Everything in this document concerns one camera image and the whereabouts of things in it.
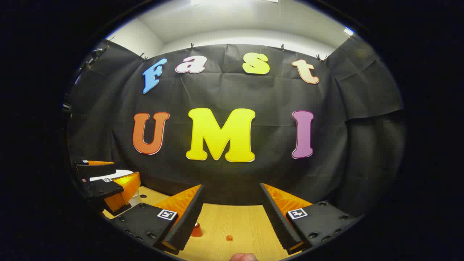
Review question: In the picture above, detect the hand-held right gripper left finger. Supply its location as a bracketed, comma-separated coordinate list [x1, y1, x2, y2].
[109, 184, 205, 255]

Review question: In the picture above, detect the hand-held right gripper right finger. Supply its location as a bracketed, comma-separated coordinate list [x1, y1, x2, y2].
[259, 183, 363, 255]

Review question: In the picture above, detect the white desktop garbage bin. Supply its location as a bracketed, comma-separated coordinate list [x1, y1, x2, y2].
[90, 169, 142, 209]

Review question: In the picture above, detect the wooden desktop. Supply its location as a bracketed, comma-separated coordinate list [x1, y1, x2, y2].
[103, 186, 290, 261]

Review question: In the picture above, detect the black backdrop cloth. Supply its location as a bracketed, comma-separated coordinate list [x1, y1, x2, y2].
[67, 36, 406, 218]

